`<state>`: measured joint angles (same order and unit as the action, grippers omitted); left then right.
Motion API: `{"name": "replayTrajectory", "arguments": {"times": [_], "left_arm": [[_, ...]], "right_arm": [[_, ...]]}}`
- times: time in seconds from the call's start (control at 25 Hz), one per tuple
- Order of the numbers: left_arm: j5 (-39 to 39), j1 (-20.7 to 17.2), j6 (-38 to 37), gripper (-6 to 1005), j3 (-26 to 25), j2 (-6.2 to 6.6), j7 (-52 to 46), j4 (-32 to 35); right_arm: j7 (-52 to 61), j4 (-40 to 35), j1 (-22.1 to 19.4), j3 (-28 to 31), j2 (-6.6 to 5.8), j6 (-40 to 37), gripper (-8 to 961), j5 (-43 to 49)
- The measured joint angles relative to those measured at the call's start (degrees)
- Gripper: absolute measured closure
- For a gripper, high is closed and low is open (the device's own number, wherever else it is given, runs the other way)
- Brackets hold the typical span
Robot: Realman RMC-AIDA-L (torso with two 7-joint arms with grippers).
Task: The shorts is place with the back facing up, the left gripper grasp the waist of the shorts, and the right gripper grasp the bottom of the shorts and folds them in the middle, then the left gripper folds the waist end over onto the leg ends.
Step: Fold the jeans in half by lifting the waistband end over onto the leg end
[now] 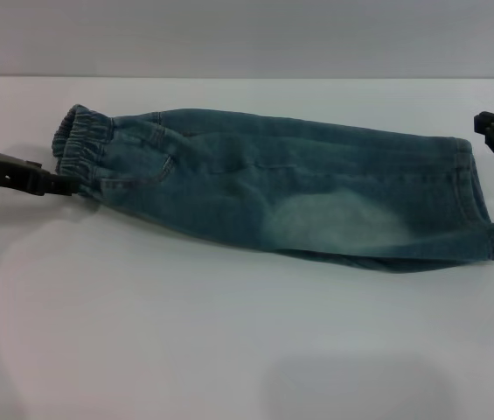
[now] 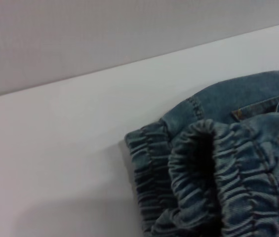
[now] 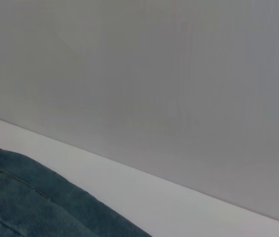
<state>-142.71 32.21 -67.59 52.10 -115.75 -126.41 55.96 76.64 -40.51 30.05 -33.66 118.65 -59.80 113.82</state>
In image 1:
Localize blue denim shorts with print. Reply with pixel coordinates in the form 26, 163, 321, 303
49, 103, 494, 276

